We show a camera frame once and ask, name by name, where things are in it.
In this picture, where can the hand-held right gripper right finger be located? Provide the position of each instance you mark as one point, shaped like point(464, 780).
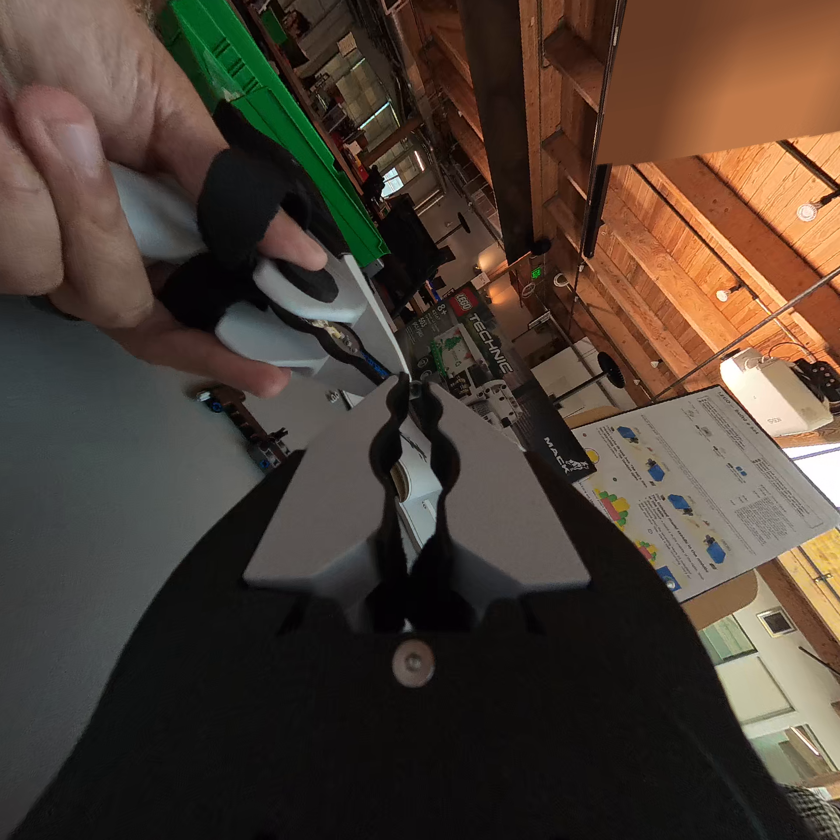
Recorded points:
point(512, 505)

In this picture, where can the printed instruction poster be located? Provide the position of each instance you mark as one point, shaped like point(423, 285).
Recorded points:
point(709, 479)

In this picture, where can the black mesh office chair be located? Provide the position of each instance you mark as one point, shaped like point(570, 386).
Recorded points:
point(814, 814)

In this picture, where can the green plastic bin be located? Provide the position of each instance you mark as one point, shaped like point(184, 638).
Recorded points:
point(275, 111)

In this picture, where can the grey black lego frame assembly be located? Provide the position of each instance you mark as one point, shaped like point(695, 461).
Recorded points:
point(249, 433)

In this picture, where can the person's left hand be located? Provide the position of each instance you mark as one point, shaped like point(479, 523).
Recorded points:
point(79, 98)

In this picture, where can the white projector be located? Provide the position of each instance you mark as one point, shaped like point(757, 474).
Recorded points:
point(768, 394)

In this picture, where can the thin metal rod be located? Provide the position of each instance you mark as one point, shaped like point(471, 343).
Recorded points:
point(754, 331)

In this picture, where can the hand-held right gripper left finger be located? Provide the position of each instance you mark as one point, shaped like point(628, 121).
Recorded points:
point(315, 505)

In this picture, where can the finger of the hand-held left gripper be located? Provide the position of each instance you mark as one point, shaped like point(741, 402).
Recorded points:
point(351, 379)
point(382, 323)

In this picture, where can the lego set box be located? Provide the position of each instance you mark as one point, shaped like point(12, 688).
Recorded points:
point(485, 367)

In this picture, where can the computer monitor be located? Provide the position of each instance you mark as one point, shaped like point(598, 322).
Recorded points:
point(410, 256)

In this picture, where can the dark steel beam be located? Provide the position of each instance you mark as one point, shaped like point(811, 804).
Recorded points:
point(499, 131)

